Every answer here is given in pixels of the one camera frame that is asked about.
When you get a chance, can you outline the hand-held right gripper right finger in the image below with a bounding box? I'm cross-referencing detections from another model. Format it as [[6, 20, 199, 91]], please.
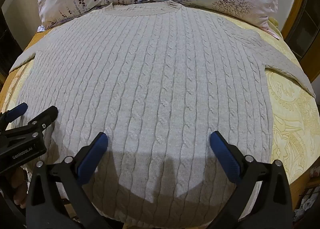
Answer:
[[209, 131, 294, 229]]

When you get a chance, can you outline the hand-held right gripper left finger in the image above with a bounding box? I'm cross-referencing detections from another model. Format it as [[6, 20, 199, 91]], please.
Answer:
[[26, 132, 110, 229]]

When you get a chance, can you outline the yellow patterned bedspread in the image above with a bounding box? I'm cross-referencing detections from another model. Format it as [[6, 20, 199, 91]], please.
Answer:
[[0, 16, 320, 229]]

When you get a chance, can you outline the beige cable-knit sweater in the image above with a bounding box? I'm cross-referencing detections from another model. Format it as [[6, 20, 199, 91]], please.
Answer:
[[10, 0, 316, 222]]

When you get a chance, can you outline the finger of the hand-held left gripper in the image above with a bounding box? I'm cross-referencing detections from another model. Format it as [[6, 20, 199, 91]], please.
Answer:
[[0, 102, 28, 135], [24, 105, 59, 142]]

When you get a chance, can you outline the wooden headboard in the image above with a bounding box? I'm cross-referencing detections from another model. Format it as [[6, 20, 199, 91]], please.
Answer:
[[280, 0, 320, 89]]

